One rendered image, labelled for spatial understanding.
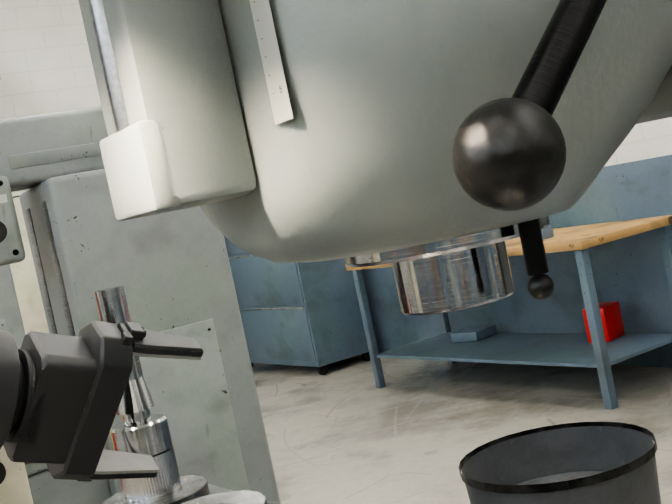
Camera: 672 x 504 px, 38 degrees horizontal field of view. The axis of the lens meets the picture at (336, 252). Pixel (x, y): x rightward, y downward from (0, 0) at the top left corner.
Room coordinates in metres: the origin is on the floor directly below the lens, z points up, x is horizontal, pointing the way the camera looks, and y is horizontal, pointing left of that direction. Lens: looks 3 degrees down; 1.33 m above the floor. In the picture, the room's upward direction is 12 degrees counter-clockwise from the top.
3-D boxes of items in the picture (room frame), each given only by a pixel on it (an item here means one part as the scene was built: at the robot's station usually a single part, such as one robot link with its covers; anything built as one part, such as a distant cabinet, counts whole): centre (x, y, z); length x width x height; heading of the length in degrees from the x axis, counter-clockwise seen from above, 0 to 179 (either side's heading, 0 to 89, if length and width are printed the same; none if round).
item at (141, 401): (0.80, 0.19, 1.24); 0.03 x 0.03 x 0.11
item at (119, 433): (0.80, 0.19, 1.18); 0.05 x 0.05 x 0.01
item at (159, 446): (0.80, 0.19, 1.15); 0.05 x 0.05 x 0.05
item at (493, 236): (0.41, -0.05, 1.31); 0.09 x 0.09 x 0.01
